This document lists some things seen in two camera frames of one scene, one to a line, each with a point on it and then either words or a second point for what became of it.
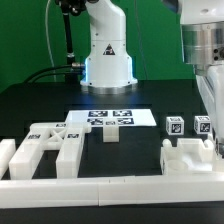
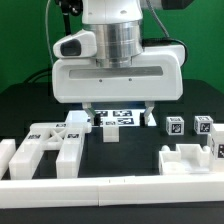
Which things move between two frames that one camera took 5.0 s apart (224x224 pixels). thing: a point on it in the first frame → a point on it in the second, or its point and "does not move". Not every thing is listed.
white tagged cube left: x=175 y=125 does not move
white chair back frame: x=66 y=137 does not move
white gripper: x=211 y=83 → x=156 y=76
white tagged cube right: x=202 y=124 does not move
